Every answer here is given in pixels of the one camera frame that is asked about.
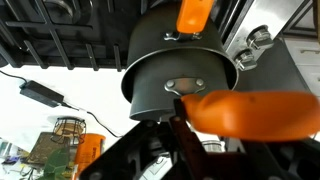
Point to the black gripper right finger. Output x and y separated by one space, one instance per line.
283 160

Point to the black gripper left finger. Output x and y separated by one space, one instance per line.
190 156

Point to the silver stove knob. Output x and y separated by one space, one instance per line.
260 38
245 60

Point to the stainless steel gas stove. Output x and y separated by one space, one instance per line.
276 13

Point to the black round stove burner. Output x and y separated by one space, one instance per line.
63 6

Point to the orange drink powder canister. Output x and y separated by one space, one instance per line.
90 156

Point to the brown textured board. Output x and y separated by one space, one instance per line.
40 146

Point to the black power adapter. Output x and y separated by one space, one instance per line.
41 93

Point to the black cast iron grate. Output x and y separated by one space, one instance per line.
50 25

